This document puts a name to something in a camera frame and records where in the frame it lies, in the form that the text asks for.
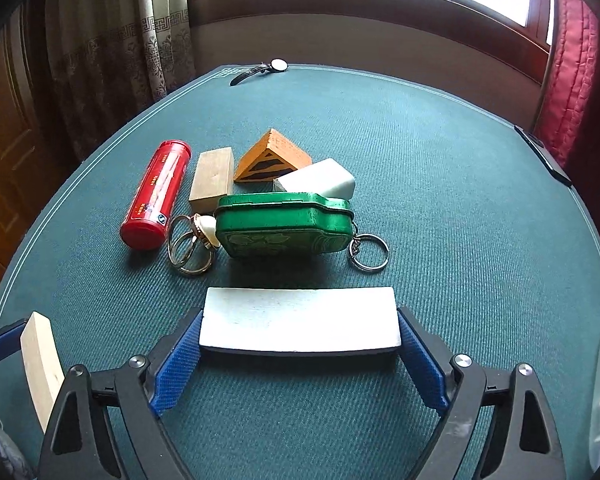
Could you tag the white rectangular block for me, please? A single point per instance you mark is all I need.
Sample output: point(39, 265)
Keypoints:
point(300, 317)

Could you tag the wooden framed window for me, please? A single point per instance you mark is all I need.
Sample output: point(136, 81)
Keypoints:
point(380, 15)

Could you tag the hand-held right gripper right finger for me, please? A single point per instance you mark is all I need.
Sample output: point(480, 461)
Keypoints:
point(425, 370)

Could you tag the red cylindrical tube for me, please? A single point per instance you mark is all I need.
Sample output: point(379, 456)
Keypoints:
point(155, 195)

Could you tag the pale wooden block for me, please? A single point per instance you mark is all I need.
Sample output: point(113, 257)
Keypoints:
point(41, 365)

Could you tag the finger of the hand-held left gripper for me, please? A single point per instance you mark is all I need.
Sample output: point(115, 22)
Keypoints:
point(2, 344)

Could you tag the red curtain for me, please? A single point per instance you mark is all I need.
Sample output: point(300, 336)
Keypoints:
point(570, 85)

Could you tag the green felt table cover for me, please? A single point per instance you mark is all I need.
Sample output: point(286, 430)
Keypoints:
point(430, 185)

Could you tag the black phone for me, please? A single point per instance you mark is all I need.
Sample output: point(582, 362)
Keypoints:
point(542, 155)

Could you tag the tan wooden block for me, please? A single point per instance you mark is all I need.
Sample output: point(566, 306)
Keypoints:
point(210, 180)

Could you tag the green metal tin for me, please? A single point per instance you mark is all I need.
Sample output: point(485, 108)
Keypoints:
point(280, 225)

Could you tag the brown wooden door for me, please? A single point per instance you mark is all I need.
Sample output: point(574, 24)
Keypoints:
point(10, 170)

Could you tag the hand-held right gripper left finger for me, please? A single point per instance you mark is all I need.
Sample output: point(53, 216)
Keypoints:
point(172, 370)

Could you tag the white power adapter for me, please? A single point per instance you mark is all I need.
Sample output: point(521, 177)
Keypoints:
point(320, 180)

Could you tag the orange striped triangular block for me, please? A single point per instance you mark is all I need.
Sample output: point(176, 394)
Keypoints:
point(267, 160)

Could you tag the beige patterned curtain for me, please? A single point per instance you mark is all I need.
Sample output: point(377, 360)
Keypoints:
point(120, 35)

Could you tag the silver key rings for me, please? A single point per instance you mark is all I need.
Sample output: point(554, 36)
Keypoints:
point(180, 257)

